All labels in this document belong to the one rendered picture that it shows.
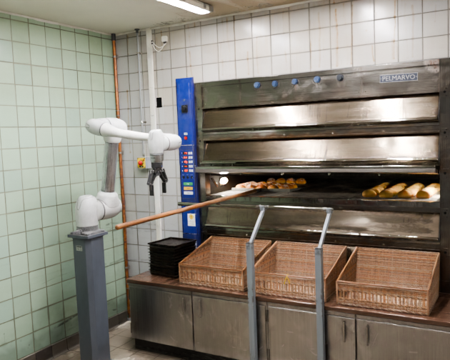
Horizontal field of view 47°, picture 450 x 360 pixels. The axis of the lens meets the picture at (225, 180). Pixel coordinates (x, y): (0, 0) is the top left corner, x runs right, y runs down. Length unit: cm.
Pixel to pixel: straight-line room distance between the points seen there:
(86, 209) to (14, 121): 82
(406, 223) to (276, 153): 106
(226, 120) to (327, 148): 86
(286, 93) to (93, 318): 216
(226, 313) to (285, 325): 45
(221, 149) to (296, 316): 147
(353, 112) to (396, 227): 84
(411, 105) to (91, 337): 274
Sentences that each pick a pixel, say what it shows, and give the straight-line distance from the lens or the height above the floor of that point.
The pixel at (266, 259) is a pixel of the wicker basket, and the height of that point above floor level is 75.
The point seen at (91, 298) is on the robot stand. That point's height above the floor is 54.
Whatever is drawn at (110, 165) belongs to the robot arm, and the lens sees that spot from 394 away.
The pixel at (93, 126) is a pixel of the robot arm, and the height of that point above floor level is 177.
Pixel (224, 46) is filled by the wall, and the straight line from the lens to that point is 422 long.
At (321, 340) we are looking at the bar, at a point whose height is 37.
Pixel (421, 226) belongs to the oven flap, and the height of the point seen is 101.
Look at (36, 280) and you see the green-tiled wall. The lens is 425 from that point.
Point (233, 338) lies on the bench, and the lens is 381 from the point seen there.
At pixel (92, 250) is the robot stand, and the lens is 387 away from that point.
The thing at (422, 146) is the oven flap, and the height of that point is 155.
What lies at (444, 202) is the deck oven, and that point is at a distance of 367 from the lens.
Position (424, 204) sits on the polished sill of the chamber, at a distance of 369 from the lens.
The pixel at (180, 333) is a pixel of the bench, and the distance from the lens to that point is 406.
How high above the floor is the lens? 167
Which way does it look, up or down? 5 degrees down
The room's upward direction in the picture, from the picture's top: 2 degrees counter-clockwise
